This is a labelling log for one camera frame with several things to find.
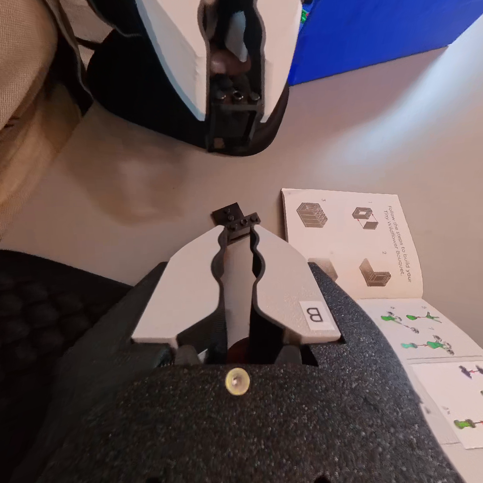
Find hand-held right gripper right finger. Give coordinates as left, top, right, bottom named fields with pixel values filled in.
left=249, top=225, right=342, bottom=345

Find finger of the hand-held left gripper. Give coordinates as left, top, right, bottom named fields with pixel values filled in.
left=134, top=0, right=210, bottom=122
left=255, top=0, right=303, bottom=124

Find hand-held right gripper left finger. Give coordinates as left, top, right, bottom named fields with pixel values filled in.
left=131, top=224, right=227, bottom=348

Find black lego box frame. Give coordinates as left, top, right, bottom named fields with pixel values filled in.
left=207, top=77, right=265, bottom=153

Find black L-shaped lego assembly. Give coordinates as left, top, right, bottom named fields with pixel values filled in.
left=211, top=203, right=262, bottom=242

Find blue plastic bin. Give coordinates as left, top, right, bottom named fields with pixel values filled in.
left=288, top=0, right=483, bottom=85

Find lego instruction booklet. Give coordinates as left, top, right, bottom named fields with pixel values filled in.
left=281, top=188, right=483, bottom=450

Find person's left hand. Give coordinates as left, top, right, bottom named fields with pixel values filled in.
left=210, top=47, right=253, bottom=76

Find person's floral beige garment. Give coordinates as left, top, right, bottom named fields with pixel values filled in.
left=0, top=0, right=95, bottom=238

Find black cushioned wrist rest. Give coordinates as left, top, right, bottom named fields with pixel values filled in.
left=0, top=249, right=133, bottom=416

